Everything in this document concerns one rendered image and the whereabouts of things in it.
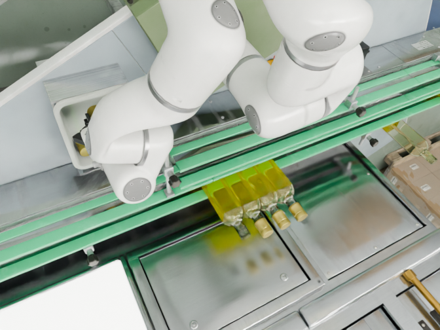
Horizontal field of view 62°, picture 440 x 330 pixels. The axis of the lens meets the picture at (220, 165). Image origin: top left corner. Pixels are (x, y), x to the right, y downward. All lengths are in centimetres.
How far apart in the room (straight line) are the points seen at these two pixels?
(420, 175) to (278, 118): 428
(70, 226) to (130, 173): 40
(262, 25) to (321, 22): 55
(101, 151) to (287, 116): 32
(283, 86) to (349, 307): 74
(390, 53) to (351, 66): 87
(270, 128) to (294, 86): 13
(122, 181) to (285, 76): 31
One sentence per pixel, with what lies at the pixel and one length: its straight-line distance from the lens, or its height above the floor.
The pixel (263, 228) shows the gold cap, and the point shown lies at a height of 115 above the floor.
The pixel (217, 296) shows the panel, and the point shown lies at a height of 121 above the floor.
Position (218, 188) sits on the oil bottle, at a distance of 104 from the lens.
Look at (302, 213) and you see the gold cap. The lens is 105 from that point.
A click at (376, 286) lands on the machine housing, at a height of 139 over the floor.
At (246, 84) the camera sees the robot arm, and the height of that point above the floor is 105.
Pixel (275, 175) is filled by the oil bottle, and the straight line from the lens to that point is 109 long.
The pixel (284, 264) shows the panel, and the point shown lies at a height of 122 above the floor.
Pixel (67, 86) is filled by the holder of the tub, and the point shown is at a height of 79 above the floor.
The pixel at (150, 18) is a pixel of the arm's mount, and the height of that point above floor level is 84.
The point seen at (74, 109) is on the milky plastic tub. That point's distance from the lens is 96.
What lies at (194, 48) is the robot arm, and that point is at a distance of 41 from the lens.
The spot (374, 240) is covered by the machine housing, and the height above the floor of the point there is 127.
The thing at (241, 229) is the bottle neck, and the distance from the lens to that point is 99.
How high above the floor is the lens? 150
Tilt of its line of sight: 33 degrees down
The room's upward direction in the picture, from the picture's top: 146 degrees clockwise
